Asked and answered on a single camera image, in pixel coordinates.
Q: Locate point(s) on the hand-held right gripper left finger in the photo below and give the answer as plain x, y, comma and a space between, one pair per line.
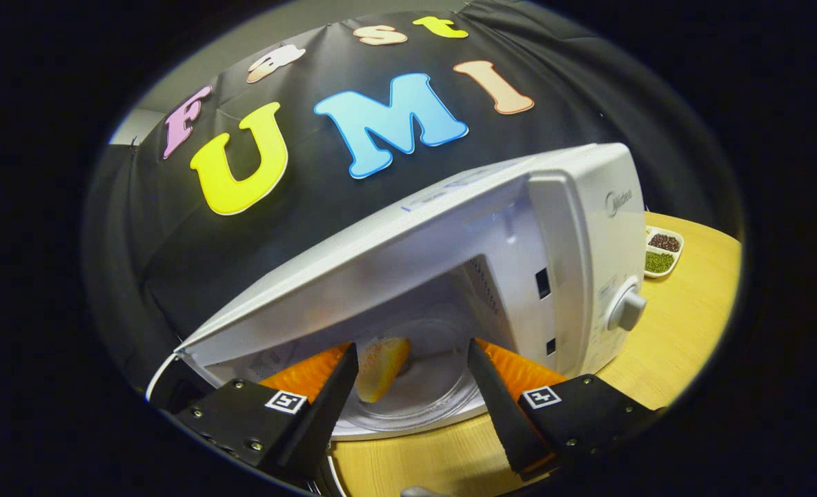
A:
312, 421

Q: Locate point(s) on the white divided dish with beans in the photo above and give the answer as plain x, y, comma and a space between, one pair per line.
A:
660, 261

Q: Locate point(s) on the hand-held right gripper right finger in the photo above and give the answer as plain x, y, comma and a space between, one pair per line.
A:
505, 414

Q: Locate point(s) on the white microwave oven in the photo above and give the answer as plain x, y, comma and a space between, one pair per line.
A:
415, 248

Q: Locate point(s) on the orange bread bun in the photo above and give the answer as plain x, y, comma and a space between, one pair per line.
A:
381, 369

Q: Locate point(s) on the glass microwave turntable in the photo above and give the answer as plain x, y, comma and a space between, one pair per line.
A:
429, 393

